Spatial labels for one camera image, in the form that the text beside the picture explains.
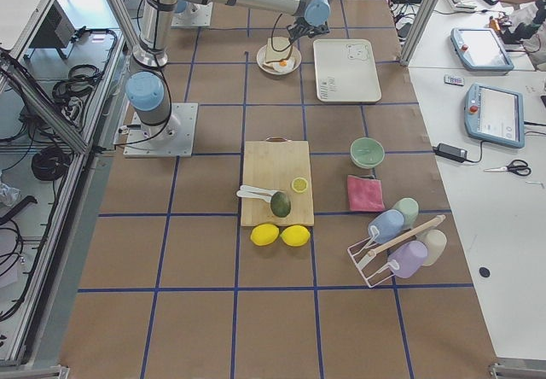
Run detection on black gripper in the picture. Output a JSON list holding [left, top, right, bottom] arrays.
[[287, 18, 329, 44]]

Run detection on bread slice from board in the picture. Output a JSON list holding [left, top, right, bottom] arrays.
[[264, 37, 293, 64]]

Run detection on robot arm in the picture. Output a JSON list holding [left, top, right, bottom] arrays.
[[125, 0, 332, 149]]

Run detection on cream round plate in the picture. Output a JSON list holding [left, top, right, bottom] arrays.
[[256, 46, 302, 76]]

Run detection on bread slice on plate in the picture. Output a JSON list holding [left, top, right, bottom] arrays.
[[261, 62, 276, 73]]

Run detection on fried egg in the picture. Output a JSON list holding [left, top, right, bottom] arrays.
[[272, 58, 295, 74]]

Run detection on cream bear serving tray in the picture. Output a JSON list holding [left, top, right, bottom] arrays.
[[313, 39, 382, 103]]

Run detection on green bowl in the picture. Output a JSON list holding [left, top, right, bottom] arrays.
[[350, 137, 385, 169]]

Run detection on wooden cutting board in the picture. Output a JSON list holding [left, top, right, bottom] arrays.
[[241, 140, 315, 227]]

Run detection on lemon slice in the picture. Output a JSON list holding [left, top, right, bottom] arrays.
[[291, 177, 309, 194]]

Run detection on far teach pendant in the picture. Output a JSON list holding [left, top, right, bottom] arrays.
[[450, 28, 514, 73]]

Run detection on teach pendant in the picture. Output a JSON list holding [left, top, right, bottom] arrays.
[[450, 28, 514, 73], [463, 83, 525, 149]]

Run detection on white plastic spoon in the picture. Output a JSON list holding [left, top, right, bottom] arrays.
[[236, 190, 271, 203]]

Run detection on pink cloth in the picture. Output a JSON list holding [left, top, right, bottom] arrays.
[[347, 175, 385, 213]]

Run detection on avocado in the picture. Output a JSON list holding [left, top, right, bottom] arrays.
[[270, 191, 292, 218]]

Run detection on black power brick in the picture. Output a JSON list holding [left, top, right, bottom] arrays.
[[433, 143, 468, 163]]

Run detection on green cup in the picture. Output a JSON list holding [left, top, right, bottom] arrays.
[[392, 197, 419, 230]]

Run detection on near teach pendant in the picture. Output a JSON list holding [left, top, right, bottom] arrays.
[[463, 83, 525, 149]]

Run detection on whole lemon right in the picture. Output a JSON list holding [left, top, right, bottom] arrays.
[[280, 224, 311, 248]]

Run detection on whole lemon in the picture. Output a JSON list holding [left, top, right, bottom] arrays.
[[280, 224, 311, 248], [250, 224, 280, 247]]

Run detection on blue cup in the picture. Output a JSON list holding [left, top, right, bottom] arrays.
[[368, 209, 404, 244]]

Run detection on whole lemon left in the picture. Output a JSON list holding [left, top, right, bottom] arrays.
[[250, 224, 280, 247]]

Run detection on cream cup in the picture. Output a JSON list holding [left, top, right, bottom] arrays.
[[416, 229, 447, 266]]

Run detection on purple cup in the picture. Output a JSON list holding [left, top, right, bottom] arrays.
[[387, 240, 428, 278]]

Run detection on scissors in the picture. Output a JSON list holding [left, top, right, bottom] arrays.
[[485, 159, 531, 177]]

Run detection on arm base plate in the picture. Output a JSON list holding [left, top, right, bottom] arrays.
[[171, 0, 213, 28], [123, 102, 198, 158]]

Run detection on white wire cup rack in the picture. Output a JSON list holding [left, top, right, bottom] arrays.
[[346, 214, 445, 289]]

